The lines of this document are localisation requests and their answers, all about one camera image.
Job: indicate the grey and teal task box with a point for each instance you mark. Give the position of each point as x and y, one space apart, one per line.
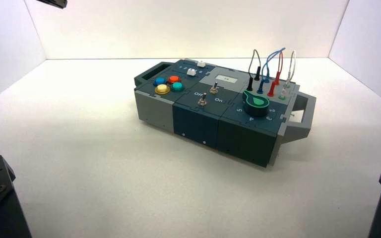
193 121

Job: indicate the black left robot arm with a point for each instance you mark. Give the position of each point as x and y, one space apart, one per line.
54 2

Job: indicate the teal round push button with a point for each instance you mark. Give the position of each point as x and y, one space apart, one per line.
177 86

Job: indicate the yellow round push button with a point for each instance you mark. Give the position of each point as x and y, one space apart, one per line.
162 89

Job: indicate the orange round push button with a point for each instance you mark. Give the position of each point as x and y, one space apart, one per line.
174 79

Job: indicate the blue round push button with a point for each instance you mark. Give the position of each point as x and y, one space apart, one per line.
159 80

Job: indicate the small white display label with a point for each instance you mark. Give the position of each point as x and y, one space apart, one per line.
226 78

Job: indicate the black and green rotary knob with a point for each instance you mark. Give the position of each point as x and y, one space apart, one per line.
256 105

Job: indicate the metal toggle switch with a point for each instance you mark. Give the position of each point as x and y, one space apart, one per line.
202 100
214 88

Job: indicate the white rocker switch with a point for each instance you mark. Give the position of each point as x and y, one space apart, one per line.
202 63
191 72

